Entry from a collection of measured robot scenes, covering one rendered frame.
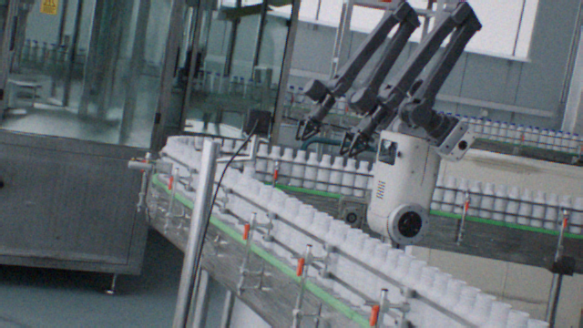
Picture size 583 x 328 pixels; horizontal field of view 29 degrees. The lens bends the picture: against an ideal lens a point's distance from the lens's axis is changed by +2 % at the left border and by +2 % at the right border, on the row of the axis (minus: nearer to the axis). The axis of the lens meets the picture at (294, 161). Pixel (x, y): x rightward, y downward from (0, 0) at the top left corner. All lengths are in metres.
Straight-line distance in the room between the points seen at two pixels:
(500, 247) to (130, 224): 2.45
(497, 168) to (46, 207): 2.96
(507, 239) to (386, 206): 1.40
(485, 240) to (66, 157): 2.60
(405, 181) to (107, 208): 3.09
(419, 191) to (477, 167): 3.58
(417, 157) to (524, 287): 3.87
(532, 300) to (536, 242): 2.46
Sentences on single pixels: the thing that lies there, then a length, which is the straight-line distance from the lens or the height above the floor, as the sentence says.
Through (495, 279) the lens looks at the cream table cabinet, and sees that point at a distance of 7.71.
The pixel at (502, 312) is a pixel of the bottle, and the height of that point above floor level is 1.15.
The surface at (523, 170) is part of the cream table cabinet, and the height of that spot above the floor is 1.12.
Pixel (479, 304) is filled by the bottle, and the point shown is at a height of 1.15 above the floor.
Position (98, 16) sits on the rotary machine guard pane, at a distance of 6.65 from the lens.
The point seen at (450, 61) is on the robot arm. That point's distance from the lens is 3.85.
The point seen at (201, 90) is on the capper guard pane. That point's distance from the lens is 8.78.
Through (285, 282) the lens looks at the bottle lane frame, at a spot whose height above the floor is 0.96.
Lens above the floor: 1.54
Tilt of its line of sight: 5 degrees down
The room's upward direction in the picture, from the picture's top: 10 degrees clockwise
